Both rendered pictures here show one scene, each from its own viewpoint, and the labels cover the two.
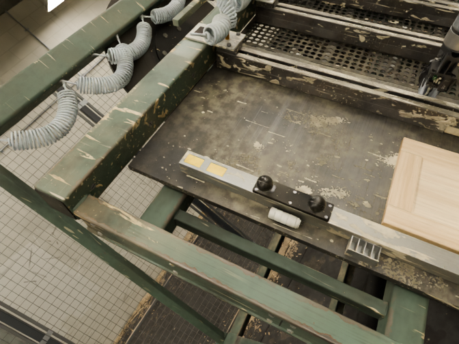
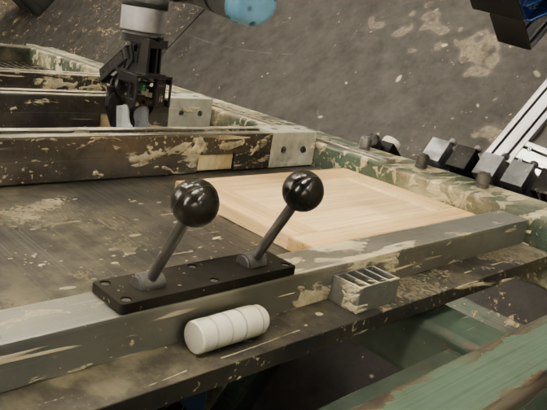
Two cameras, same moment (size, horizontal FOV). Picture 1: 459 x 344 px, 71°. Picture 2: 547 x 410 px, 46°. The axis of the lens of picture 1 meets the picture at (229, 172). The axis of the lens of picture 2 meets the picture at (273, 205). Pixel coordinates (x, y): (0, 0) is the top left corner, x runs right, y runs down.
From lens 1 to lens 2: 0.61 m
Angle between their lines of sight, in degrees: 67
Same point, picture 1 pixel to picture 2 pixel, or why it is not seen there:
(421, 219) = (334, 230)
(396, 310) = (468, 338)
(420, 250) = (396, 241)
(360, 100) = (59, 161)
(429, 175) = (262, 198)
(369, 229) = (337, 253)
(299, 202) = (225, 272)
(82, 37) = not seen: outside the picture
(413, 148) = not seen: hidden behind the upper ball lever
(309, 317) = (517, 364)
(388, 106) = (110, 154)
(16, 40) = not seen: outside the picture
